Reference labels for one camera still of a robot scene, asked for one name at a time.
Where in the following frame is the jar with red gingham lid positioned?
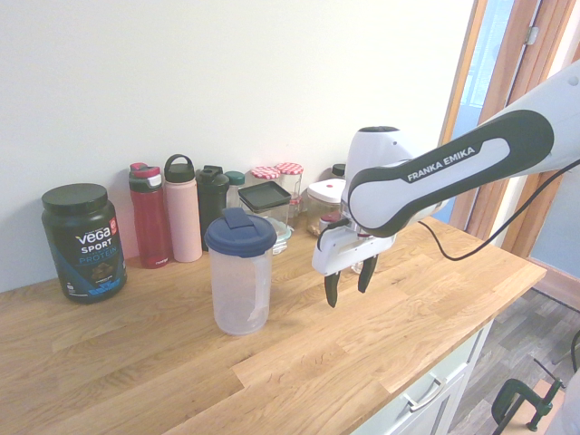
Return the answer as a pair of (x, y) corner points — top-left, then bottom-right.
(275, 161), (305, 227)
(250, 166), (281, 187)

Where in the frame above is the pink bottle with black cap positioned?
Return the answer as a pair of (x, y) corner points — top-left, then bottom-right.
(163, 153), (204, 264)

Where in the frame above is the black Vega protein tub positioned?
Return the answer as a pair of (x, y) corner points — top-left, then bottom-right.
(40, 182), (129, 305)

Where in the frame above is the metal drawer handle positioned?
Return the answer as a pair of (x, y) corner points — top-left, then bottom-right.
(401, 378), (443, 412)

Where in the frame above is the wooden door frame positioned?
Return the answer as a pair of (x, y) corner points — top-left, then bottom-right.
(436, 0), (491, 147)

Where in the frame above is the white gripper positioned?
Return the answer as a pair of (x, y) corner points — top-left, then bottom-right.
(311, 225), (396, 309)

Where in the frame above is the pale kitchen cabinet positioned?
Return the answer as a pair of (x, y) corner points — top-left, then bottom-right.
(362, 316), (495, 435)

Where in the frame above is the clear pitcher with blue lid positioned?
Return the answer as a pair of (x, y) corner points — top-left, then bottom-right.
(203, 207), (276, 337)

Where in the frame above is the clear container with white lid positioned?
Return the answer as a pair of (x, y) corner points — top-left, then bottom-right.
(305, 178), (345, 237)

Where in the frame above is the red water bottle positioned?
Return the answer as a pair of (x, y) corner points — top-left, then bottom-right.
(128, 162), (173, 269)

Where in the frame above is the wooden door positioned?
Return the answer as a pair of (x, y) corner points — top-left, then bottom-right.
(457, 0), (580, 262)

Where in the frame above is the glass container square black lid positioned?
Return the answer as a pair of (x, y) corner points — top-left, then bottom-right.
(237, 180), (293, 233)

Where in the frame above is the black shaker bottle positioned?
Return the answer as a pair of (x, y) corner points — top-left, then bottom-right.
(196, 164), (231, 252)

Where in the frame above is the glass storage bowl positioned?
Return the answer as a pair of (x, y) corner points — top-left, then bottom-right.
(270, 224), (296, 256)

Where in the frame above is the green clamp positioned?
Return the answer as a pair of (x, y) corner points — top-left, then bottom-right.
(491, 357), (566, 431)

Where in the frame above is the clear bottle with green cap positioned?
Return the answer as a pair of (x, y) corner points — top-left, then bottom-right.
(224, 169), (247, 212)

